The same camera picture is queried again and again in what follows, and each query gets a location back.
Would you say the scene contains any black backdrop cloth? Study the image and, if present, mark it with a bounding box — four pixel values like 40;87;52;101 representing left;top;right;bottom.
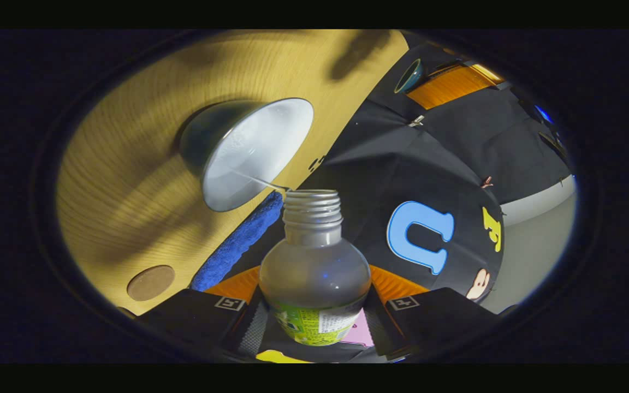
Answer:
222;30;572;364

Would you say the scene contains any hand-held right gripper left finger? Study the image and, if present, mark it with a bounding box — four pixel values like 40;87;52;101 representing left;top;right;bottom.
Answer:
140;266;270;361

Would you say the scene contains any round cork coaster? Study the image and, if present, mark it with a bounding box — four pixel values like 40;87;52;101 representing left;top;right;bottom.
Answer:
127;265;175;302

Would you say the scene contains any silver water bottle green label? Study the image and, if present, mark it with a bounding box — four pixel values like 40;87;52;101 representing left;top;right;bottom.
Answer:
259;189;372;347

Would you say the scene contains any blue cloth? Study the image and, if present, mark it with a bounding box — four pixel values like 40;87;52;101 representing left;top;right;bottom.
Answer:
190;191;283;291

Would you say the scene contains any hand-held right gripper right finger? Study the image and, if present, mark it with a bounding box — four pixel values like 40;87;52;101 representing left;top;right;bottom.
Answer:
362;265;500;362

